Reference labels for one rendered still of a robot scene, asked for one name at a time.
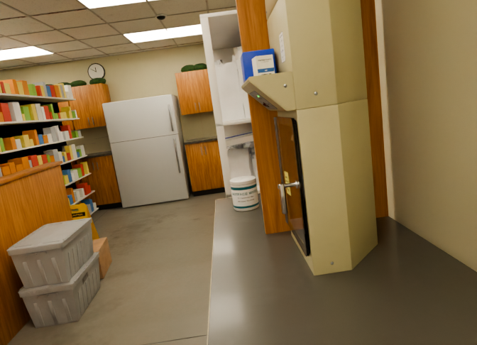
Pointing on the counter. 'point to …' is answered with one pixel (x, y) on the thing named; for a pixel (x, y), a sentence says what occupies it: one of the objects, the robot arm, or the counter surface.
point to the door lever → (284, 194)
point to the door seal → (302, 184)
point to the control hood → (274, 89)
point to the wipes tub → (244, 193)
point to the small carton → (262, 65)
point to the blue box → (251, 61)
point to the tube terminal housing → (329, 121)
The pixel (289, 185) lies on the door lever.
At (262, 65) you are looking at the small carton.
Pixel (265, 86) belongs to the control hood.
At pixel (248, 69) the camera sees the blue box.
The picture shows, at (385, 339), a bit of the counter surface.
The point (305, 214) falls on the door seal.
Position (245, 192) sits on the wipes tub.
